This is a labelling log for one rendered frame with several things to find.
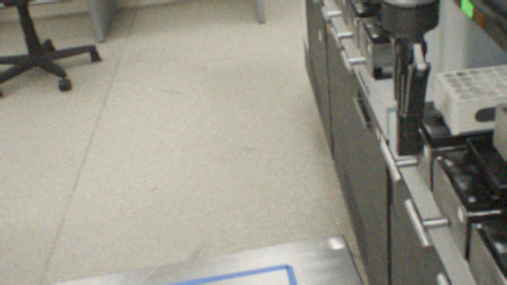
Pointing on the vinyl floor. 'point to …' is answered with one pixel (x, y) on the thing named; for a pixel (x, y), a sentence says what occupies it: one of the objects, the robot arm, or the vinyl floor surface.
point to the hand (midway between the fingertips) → (407, 133)
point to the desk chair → (39, 56)
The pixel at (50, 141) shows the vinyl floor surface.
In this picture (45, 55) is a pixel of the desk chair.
